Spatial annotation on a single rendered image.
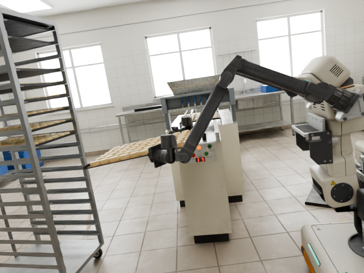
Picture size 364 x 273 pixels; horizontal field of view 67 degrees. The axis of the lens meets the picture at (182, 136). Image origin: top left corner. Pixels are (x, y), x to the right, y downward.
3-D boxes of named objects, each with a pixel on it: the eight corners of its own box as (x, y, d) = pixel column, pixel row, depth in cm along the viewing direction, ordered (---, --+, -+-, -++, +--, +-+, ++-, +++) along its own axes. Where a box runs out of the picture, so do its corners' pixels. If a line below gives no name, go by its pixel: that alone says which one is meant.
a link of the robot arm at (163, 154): (167, 164, 117) (177, 162, 120) (166, 148, 117) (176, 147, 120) (158, 163, 123) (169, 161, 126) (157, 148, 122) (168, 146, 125)
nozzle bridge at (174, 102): (169, 126, 306) (164, 96, 300) (234, 117, 297) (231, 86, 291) (164, 131, 274) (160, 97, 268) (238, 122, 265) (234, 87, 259)
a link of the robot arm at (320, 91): (230, 49, 111) (227, 54, 121) (218, 80, 113) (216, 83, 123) (335, 85, 110) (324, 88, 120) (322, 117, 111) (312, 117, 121)
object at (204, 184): (194, 206, 288) (182, 123, 272) (227, 203, 284) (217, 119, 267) (190, 246, 220) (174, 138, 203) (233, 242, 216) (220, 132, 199)
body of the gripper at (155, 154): (153, 167, 128) (162, 169, 122) (148, 147, 127) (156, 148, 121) (164, 163, 132) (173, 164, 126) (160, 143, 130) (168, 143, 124)
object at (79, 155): (83, 156, 203) (82, 153, 203) (80, 157, 201) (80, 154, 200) (14, 162, 220) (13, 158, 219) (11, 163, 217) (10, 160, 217)
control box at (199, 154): (184, 162, 207) (182, 144, 204) (216, 158, 204) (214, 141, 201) (184, 163, 203) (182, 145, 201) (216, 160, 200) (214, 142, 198)
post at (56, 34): (104, 243, 220) (56, 21, 188) (102, 245, 217) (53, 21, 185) (101, 243, 221) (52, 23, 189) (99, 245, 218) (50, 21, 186)
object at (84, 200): (92, 201, 210) (92, 197, 210) (91, 203, 207) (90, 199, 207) (25, 203, 227) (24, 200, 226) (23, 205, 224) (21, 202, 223)
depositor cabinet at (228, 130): (186, 169, 414) (178, 115, 399) (234, 164, 406) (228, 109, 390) (177, 208, 290) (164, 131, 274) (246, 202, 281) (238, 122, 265)
